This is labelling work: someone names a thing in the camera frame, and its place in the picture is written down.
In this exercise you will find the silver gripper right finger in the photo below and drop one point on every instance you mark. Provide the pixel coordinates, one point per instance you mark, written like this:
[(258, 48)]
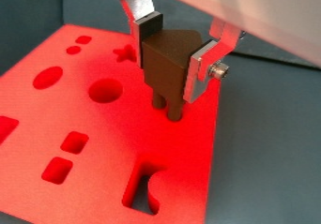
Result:
[(206, 65)]

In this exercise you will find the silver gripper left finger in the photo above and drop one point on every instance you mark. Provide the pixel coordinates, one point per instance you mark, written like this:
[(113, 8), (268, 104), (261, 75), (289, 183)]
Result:
[(146, 22)]

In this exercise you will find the brown three prong peg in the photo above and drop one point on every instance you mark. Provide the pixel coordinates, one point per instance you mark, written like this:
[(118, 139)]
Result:
[(166, 59)]

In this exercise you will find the red foam shape board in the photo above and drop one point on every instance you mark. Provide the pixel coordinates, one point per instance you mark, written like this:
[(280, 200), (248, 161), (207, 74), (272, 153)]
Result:
[(90, 155)]

